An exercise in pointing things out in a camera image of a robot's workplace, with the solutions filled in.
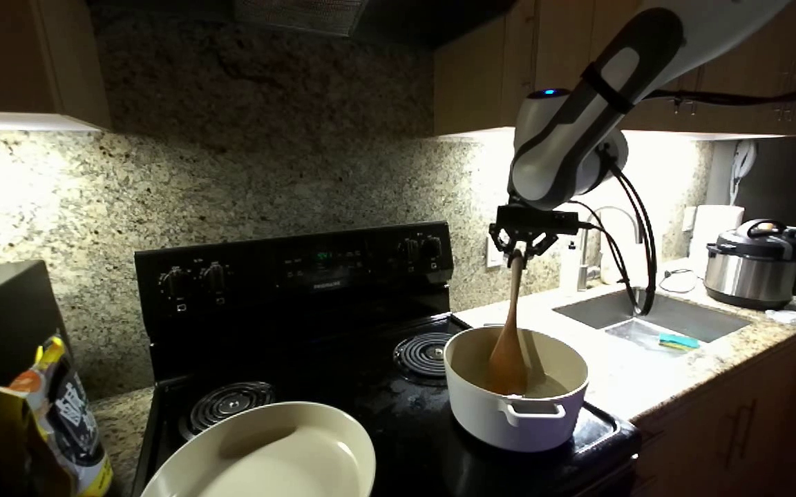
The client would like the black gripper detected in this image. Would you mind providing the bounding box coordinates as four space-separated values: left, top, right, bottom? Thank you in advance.
489 205 580 265

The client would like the wooden cooking spatula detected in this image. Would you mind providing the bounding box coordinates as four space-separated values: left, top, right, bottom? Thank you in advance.
489 251 528 395

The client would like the white cooking pot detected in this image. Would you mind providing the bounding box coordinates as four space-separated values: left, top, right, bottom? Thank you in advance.
442 327 590 453

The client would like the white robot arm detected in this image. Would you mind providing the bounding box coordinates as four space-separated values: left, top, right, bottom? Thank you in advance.
489 0 790 259

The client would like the stainless steel sink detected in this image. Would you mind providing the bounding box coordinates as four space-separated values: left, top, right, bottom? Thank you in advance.
560 291 750 356

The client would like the black electric stove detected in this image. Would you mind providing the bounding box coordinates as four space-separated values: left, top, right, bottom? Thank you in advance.
137 222 638 497

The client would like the green sponge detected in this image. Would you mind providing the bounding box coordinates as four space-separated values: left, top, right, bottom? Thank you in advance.
658 335 703 355

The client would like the silver rice cooker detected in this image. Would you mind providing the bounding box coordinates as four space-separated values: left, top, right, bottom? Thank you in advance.
705 219 796 309

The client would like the wooden upper cabinet right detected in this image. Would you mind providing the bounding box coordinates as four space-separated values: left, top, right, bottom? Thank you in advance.
435 0 796 135

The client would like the wooden cabinet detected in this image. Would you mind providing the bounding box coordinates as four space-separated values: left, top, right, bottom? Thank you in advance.
633 338 796 497
435 0 796 135
0 0 112 132

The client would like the white frying pan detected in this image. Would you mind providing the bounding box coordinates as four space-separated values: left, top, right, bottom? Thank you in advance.
141 400 377 497

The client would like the wooden lower cabinet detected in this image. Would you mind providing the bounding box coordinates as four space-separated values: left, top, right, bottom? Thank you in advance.
633 338 796 497

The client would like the yellow black snack bag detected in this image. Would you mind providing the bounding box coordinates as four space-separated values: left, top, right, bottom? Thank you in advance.
0 338 113 497

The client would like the wooden upper cabinet left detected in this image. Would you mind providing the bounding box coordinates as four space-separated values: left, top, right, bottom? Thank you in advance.
0 0 112 132

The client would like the white wall outlet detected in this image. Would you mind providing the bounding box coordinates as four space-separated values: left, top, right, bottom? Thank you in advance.
484 237 504 269

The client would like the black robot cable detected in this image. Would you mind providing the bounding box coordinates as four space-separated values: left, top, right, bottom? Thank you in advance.
573 150 663 317

